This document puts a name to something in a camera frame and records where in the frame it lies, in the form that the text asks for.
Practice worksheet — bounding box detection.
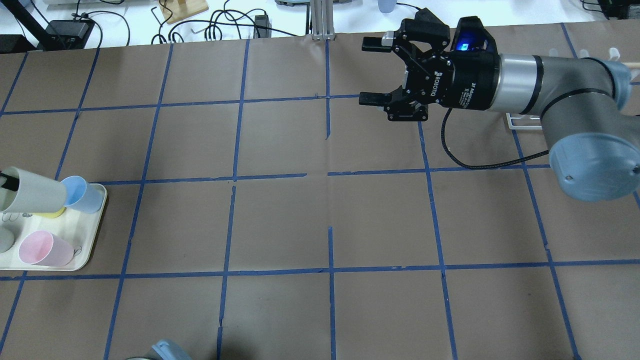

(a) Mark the aluminium frame post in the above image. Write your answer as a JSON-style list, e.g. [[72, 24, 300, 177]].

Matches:
[[310, 0, 336, 41]]

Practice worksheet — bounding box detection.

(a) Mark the blue cup on desk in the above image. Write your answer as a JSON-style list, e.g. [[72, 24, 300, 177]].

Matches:
[[377, 0, 397, 14]]

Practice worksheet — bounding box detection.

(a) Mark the black power adapter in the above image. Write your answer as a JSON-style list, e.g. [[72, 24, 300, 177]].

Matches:
[[253, 13, 272, 39]]

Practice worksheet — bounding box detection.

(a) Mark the white plastic tray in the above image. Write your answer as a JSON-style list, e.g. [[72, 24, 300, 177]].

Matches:
[[0, 183, 108, 272]]

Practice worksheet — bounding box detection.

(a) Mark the pink plastic cup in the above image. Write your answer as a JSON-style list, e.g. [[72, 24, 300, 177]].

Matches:
[[18, 230, 74, 267]]

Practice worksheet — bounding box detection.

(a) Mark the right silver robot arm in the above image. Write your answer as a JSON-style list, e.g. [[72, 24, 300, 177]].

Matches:
[[359, 8, 640, 202]]

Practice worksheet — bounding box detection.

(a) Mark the yellow plastic cup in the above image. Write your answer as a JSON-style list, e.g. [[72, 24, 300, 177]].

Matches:
[[32, 206, 66, 219]]

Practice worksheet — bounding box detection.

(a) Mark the wooden stand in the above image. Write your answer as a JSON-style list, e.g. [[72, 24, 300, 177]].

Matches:
[[157, 0, 210, 24]]

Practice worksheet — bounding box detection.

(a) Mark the cream plastic cup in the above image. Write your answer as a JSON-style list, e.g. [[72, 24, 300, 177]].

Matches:
[[0, 167, 67, 214]]

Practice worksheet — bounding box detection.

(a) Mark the light blue cup far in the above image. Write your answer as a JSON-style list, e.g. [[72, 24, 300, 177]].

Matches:
[[61, 175, 105, 214]]

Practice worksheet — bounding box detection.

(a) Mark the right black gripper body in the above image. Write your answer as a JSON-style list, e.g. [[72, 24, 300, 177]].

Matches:
[[382, 14, 500, 122]]

